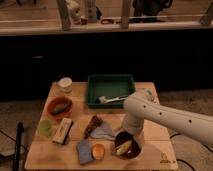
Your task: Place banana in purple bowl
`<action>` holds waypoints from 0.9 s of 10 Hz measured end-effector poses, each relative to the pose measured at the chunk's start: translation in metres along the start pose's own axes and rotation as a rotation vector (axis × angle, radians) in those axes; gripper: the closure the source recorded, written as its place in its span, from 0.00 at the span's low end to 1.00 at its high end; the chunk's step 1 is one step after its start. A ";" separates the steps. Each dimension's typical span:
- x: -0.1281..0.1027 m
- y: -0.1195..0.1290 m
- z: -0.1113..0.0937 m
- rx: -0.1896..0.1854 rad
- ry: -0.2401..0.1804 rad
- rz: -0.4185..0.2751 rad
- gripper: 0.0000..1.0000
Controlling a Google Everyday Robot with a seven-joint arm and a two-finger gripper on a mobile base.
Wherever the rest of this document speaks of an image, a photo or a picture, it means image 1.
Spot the white cup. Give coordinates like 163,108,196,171
58,77,72,93

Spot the blue sponge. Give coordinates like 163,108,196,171
77,140,93,165

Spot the grey cloth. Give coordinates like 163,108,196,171
90,122,115,141

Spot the orange bowl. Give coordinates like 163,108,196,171
47,96,72,120

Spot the yellow banana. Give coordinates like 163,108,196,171
116,140,132,155

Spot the orange bread bun toy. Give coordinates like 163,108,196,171
92,144,105,160

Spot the dark purple bowl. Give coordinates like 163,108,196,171
114,131,142,159

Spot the wooden frame post right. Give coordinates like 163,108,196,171
120,0,131,29

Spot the black pole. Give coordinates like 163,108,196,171
12,122,24,171

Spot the white spoon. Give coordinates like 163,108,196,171
97,96,128,104

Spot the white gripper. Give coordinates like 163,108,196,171
122,114,144,146

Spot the green pickle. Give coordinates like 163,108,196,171
52,102,70,115

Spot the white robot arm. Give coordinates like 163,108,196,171
122,90,213,148

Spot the green cup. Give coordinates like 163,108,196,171
37,120,52,137

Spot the green plastic tray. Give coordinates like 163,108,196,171
85,74,135,109

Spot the wooden frame post left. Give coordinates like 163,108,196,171
56,0,71,31

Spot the white blackboard eraser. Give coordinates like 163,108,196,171
52,118,73,144

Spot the wooden frame post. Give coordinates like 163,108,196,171
56,0,71,31
120,0,131,29

